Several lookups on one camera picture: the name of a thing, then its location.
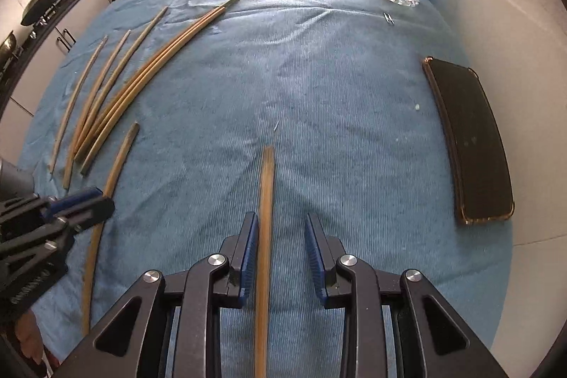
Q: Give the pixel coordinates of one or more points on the grey chopstick holder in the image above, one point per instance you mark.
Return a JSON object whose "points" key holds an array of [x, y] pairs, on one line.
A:
{"points": [[13, 181]]}

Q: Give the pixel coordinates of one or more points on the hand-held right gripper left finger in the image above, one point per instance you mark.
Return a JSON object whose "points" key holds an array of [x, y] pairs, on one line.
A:
{"points": [[250, 254]]}

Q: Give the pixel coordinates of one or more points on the small metal clip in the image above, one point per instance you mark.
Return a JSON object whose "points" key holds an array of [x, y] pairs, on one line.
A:
{"points": [[389, 18]]}

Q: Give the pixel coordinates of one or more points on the person's left hand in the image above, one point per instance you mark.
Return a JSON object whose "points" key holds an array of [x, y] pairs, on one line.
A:
{"points": [[29, 336]]}

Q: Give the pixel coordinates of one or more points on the dark frying pan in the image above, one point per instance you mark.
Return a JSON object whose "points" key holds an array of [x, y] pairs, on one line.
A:
{"points": [[8, 50]]}

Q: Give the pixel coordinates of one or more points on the blue table cloth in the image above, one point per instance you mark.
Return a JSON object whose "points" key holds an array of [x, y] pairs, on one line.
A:
{"points": [[310, 116]]}

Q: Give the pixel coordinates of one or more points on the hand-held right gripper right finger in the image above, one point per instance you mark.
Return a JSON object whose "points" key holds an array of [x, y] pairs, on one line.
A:
{"points": [[312, 254]]}

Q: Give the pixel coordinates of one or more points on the black phone in case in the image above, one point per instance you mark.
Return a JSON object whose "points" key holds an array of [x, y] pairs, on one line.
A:
{"points": [[474, 139]]}

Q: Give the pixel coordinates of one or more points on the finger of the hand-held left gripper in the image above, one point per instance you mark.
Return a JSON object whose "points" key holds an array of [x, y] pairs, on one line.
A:
{"points": [[95, 210], [75, 201]]}

